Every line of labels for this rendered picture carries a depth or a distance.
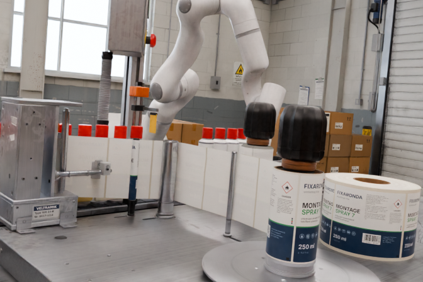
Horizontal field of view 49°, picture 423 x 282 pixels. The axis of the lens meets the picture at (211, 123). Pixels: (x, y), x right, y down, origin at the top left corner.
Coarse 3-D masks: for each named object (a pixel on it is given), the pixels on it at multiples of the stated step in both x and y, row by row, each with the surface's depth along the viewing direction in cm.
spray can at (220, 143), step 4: (216, 128) 149; (220, 128) 148; (224, 128) 149; (216, 132) 149; (220, 132) 148; (224, 132) 149; (216, 136) 149; (220, 136) 148; (224, 136) 149; (216, 140) 148; (220, 140) 148; (224, 140) 149; (216, 144) 147; (220, 144) 147; (224, 144) 148; (216, 148) 147; (220, 148) 147; (224, 148) 148
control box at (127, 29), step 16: (112, 0) 124; (128, 0) 125; (144, 0) 125; (112, 16) 124; (128, 16) 125; (144, 16) 126; (112, 32) 125; (128, 32) 125; (144, 32) 126; (112, 48) 125; (128, 48) 125; (144, 48) 127
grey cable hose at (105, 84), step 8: (104, 56) 130; (112, 56) 131; (104, 64) 130; (112, 64) 132; (104, 72) 130; (104, 80) 130; (104, 88) 130; (104, 96) 130; (104, 104) 130; (104, 112) 131; (96, 120) 132; (104, 120) 131
